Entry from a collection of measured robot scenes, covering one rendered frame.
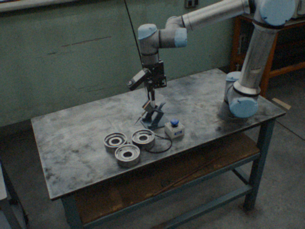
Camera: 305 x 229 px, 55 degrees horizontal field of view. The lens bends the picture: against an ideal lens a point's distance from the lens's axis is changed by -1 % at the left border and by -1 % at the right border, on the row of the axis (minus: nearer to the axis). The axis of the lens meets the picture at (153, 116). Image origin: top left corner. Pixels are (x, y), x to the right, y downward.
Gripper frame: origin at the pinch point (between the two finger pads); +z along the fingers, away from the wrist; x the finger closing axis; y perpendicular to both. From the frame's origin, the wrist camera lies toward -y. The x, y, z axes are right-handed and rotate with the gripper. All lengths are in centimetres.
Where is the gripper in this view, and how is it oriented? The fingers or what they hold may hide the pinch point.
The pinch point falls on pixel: (150, 104)
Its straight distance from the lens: 134.1
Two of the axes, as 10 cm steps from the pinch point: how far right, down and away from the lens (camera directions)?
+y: 9.3, -2.7, 2.5
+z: 1.0, 8.4, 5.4
